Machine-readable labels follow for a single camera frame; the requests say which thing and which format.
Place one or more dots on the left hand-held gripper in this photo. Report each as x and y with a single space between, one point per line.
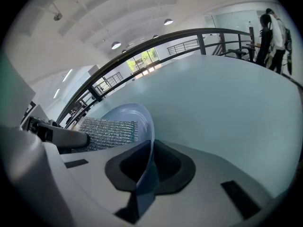
40 117

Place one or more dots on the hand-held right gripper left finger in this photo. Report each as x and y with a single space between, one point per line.
94 174

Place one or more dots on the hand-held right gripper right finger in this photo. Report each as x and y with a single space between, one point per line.
208 185

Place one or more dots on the silver steel wool scrubber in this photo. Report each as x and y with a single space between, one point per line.
106 133

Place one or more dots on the large white plate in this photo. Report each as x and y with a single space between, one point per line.
132 113

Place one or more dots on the white ceiling tube light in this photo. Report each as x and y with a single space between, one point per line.
56 93
67 74

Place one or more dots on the thin black mezzanine railing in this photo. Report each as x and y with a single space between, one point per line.
112 80
183 46

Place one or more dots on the large glass window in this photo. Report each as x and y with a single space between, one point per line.
142 60

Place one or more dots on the round ceiling sensor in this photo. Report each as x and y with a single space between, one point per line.
57 16

